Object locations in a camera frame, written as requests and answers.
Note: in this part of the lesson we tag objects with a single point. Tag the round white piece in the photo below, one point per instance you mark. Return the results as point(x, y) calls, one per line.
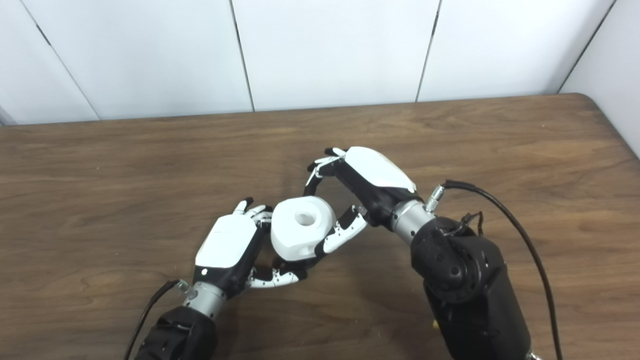
point(300, 230)

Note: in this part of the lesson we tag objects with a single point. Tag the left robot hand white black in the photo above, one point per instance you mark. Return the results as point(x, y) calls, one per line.
point(227, 242)

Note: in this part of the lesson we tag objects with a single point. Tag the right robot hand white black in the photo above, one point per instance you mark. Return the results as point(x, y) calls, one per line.
point(375, 175)

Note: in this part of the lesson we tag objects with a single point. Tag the black flanged holder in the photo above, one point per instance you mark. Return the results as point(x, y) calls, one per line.
point(306, 263)

